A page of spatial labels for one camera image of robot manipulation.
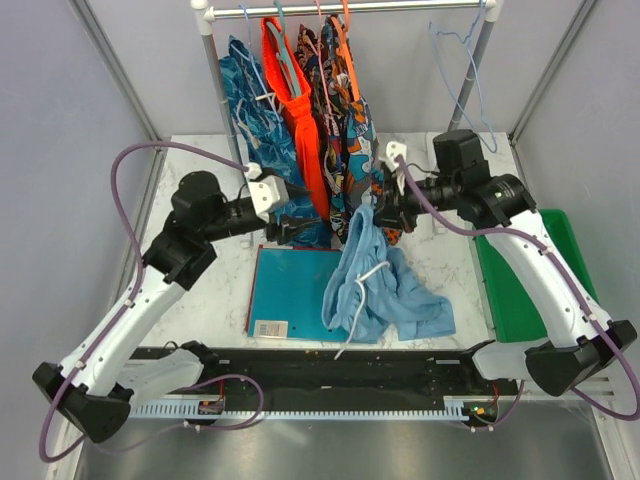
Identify left aluminium frame post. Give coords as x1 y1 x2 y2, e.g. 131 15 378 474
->
69 0 162 140

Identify orange plastic hanger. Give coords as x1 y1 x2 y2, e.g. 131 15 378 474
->
330 0 361 101

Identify green plastic bin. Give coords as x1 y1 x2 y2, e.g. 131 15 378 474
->
472 208 601 345

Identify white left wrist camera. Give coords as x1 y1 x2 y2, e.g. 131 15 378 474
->
245 162 290 222

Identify right aluminium frame post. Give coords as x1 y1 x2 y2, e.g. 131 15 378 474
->
508 0 601 148

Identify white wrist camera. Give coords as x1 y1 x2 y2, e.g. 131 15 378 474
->
245 162 290 222
381 141 408 197

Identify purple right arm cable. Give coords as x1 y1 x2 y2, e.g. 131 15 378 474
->
394 154 640 422

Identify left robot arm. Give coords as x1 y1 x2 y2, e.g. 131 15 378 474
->
33 165 318 444

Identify orange shorts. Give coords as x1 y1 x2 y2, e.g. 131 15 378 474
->
261 17 330 221

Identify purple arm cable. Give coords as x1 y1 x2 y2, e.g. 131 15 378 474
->
394 154 640 422
38 141 261 464

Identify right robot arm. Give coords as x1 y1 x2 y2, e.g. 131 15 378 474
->
374 129 638 397

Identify light blue cable duct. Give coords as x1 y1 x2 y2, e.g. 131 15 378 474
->
130 395 469 422

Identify aluminium frame post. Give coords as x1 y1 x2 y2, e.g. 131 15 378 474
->
508 0 601 148
69 0 162 140

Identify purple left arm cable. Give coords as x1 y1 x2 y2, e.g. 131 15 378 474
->
38 141 261 464

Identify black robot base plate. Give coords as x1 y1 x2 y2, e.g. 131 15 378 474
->
189 342 518 410

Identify colourful cartoon print shorts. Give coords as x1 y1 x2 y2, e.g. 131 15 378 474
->
323 14 383 229

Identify white metal clothes rack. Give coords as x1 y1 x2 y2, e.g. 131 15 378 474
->
190 0 505 199

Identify dark comic print shorts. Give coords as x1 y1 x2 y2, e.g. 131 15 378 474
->
295 25 350 239

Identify light blue shorts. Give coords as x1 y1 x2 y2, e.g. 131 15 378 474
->
321 205 456 345

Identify blue plastic hanger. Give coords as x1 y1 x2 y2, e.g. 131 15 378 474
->
238 4 282 120

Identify pink plastic hanger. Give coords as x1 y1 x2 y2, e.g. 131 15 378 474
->
313 0 333 118

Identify teal folder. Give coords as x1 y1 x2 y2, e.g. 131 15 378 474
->
245 246 348 343

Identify teal plastic hanger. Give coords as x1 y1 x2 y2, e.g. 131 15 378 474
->
267 0 302 98

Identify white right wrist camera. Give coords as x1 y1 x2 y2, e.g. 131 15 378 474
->
381 141 408 197

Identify blue patterned shorts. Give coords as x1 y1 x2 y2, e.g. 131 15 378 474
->
220 36 332 248

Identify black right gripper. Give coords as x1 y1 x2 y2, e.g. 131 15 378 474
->
364 166 461 233

